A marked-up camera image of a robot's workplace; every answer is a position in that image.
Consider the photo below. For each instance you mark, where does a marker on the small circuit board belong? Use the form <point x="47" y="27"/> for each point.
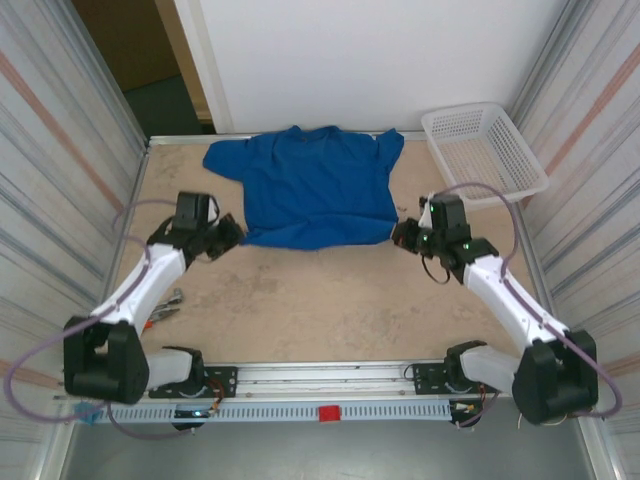
<point x="467" y="407"/>
<point x="195" y="413"/>

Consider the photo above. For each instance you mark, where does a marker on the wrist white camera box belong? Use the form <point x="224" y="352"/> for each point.
<point x="214" y="212"/>
<point x="426" y="217"/>

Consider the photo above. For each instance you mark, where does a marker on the red tape marker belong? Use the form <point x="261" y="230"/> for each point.
<point x="330" y="414"/>

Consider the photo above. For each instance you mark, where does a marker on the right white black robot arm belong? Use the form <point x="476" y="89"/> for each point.
<point x="505" y="295"/>

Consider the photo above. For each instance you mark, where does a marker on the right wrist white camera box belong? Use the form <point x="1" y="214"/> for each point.
<point x="426" y="217"/>

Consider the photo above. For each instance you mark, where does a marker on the tan wooden door jamb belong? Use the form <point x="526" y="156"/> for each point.
<point x="181" y="50"/>

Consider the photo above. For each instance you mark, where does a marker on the blue tape piece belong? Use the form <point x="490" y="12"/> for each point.
<point x="87" y="416"/>

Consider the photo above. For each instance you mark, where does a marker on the white door frame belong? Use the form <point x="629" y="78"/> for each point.
<point x="210" y="75"/>

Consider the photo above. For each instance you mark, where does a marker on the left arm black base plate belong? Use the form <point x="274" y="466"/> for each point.
<point x="225" y="380"/>

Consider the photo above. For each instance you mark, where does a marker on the aluminium mounting rail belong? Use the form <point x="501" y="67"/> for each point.
<point x="325" y="377"/>

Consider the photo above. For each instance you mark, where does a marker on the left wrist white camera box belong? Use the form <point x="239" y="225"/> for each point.
<point x="214" y="212"/>

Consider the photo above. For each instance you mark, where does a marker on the white perforated plastic basket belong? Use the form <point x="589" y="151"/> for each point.
<point x="480" y="155"/>

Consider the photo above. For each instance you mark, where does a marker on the blue printed t-shirt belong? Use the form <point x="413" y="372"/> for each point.
<point x="315" y="190"/>

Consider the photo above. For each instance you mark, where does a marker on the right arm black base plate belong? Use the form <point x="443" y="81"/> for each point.
<point x="425" y="377"/>

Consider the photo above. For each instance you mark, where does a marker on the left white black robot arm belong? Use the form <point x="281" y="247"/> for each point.
<point x="145" y="280"/>

